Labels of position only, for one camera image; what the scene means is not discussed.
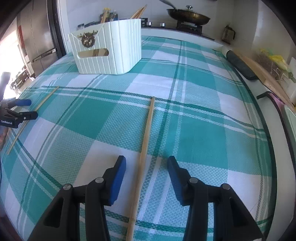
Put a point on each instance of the wooden chopstick four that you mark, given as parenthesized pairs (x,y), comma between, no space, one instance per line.
(140,174)

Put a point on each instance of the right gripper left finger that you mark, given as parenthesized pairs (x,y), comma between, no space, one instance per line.
(60,221)

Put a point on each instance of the cream utensil holder box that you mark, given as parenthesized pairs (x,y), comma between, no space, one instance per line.
(112,48)

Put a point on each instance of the silver refrigerator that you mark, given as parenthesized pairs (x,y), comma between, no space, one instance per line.
(39,35)

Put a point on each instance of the green plastic cutting board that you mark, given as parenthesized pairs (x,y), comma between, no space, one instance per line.
(290,123)

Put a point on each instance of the black gas stove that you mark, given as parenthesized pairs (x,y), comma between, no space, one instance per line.
(181,27)

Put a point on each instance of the black rolled mat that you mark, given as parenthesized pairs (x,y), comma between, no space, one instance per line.
(241,66)

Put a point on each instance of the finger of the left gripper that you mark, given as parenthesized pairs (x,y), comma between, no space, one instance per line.
(22,102)
(28,115)

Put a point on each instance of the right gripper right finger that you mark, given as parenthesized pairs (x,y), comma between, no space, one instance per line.
(232,220)

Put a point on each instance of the wooden chopstick two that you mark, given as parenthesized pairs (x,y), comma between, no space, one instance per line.
(104,15)

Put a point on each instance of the wire basket with bags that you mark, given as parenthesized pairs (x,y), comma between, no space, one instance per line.
(275,65)

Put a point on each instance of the teal plaid tablecloth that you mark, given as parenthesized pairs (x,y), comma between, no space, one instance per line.
(204,115)

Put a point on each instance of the condiment bottles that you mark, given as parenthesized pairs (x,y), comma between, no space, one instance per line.
(113,16)

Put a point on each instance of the wooden chopstick six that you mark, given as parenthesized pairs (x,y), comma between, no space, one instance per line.
(140,14)

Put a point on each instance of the spice jar rack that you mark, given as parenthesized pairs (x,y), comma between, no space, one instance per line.
(82,26)

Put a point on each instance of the wok with glass lid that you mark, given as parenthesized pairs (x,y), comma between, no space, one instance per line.
(186,15)

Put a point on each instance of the wooden cutting board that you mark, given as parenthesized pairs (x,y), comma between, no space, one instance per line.
(266,79)

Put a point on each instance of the wooden chopstick seven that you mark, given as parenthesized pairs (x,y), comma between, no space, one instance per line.
(134,16)

